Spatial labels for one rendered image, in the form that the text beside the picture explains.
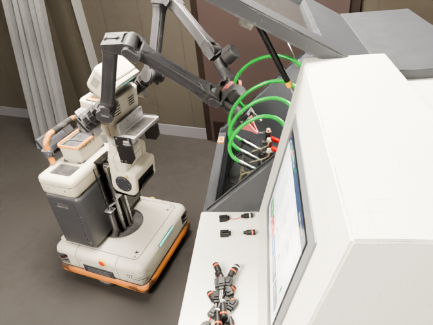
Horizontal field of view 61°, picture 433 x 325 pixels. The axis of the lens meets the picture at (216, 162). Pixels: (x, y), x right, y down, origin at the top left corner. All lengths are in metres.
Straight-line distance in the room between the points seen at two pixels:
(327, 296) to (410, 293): 0.11
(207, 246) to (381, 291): 0.79
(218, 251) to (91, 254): 1.30
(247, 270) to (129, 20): 2.93
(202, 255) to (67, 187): 1.09
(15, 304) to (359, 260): 2.46
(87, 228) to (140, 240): 0.33
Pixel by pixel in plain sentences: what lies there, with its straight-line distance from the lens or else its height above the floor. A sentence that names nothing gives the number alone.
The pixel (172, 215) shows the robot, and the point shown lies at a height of 0.28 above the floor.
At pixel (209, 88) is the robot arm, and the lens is 1.51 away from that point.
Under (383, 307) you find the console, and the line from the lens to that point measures 0.61.
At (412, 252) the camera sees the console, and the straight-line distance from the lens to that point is 0.53.
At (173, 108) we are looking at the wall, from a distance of 3.84.
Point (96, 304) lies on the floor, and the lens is 2.54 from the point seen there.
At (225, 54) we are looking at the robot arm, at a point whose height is 1.40.
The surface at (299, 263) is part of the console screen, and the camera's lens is 0.71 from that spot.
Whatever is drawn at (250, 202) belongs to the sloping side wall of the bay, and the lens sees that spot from 1.37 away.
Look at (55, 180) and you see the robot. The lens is 2.18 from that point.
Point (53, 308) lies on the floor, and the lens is 2.64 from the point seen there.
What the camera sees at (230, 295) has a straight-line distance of 1.12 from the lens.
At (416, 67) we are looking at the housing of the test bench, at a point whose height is 1.50.
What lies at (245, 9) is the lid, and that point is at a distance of 1.04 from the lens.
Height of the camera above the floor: 1.90
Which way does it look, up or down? 34 degrees down
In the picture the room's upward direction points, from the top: 7 degrees counter-clockwise
